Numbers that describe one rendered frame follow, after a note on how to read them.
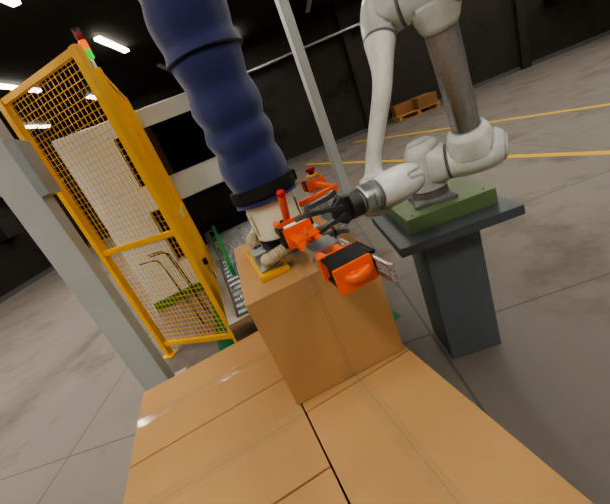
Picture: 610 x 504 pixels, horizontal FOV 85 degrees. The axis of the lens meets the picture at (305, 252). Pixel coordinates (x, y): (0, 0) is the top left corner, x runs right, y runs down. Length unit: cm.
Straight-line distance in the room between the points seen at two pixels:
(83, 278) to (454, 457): 205
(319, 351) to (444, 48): 102
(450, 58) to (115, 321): 219
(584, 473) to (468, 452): 69
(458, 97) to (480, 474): 111
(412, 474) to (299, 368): 41
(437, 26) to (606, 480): 151
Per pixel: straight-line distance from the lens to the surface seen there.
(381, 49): 120
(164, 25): 110
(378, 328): 113
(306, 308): 100
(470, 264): 168
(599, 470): 162
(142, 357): 252
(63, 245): 232
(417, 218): 147
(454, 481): 94
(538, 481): 94
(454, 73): 133
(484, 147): 146
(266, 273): 105
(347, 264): 57
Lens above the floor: 135
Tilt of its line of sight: 21 degrees down
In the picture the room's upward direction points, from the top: 23 degrees counter-clockwise
